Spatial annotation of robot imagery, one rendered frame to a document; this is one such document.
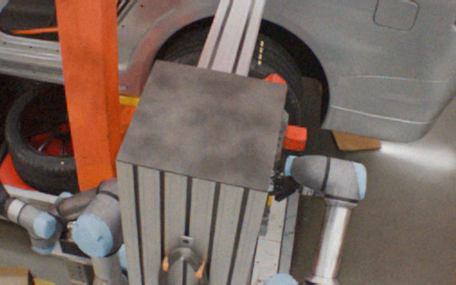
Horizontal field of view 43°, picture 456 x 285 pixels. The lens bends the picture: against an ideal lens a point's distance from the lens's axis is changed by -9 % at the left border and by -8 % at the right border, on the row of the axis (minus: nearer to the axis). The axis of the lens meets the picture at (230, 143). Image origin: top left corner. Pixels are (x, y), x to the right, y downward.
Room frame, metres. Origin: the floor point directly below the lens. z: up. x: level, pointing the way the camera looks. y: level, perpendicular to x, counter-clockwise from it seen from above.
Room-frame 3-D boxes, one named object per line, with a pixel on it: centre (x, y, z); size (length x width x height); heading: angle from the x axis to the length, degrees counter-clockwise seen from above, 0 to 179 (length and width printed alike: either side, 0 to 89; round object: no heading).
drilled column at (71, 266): (1.34, 0.64, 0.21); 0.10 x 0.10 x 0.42; 87
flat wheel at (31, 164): (2.01, 0.85, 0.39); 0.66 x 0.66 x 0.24
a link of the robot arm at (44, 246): (0.97, 0.56, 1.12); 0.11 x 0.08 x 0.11; 161
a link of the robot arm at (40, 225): (0.95, 0.56, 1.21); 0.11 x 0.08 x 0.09; 71
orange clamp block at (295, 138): (1.77, -0.26, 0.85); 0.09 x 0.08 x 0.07; 87
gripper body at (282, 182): (1.53, -0.25, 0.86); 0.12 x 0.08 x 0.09; 87
